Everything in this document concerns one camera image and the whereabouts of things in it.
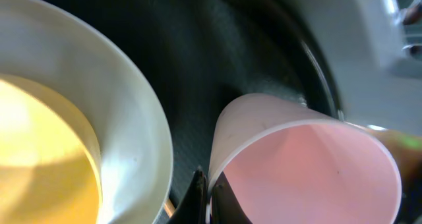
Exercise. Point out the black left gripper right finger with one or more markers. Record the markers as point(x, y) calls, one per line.
point(225, 209)

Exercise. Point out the round black serving tray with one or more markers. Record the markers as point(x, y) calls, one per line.
point(199, 55)

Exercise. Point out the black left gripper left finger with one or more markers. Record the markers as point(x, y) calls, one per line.
point(192, 208)

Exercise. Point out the grey plate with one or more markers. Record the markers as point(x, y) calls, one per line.
point(45, 44)

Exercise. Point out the right wooden chopstick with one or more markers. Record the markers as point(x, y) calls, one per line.
point(169, 208)

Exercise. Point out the pink cup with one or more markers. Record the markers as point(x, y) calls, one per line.
point(286, 163)

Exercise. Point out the yellow bowl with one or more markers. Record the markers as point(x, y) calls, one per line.
point(50, 157)

